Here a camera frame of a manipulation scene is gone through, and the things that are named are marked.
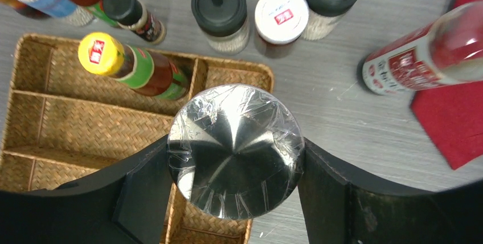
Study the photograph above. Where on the white lid sauce jar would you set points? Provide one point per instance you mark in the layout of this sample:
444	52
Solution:
279	24

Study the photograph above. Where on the woven divided tray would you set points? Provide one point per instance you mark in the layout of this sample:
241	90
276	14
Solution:
63	123

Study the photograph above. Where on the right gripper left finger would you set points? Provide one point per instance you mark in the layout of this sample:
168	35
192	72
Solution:
122	203

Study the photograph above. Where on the clear vinegar bottle red label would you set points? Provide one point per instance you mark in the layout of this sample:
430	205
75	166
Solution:
407	64

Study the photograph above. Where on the black lid spice grinder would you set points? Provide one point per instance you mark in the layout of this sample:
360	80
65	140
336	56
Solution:
225	24

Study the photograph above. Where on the red cloth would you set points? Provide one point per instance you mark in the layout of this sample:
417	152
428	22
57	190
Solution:
452	115

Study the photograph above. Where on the silver lid tall glass jar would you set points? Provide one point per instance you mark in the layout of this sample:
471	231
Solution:
235	151

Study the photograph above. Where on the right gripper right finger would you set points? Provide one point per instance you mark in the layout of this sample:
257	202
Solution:
343	203

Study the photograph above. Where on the small black cap bottle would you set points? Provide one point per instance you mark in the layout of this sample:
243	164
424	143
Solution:
133	15

